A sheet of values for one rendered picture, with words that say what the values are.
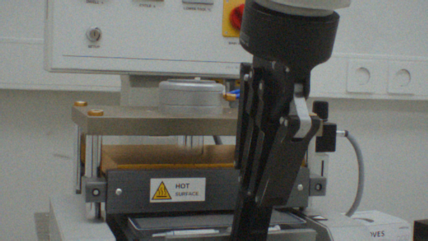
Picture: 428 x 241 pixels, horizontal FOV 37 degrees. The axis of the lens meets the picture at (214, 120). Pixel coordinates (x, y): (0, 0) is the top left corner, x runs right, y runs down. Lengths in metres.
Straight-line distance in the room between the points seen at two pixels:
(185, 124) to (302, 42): 0.24
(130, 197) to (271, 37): 0.27
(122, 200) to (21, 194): 0.68
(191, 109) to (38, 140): 0.62
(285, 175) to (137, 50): 0.43
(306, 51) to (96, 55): 0.45
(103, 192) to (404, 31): 1.02
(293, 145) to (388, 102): 1.03
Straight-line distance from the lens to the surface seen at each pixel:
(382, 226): 1.32
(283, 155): 0.49
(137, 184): 0.67
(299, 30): 0.47
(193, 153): 0.77
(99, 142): 0.68
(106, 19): 0.89
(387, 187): 1.54
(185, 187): 0.68
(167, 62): 0.90
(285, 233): 0.62
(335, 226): 0.70
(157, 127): 0.68
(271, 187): 0.52
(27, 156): 1.32
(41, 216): 1.01
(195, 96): 0.74
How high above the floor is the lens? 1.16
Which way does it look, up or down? 5 degrees down
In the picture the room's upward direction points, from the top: 2 degrees clockwise
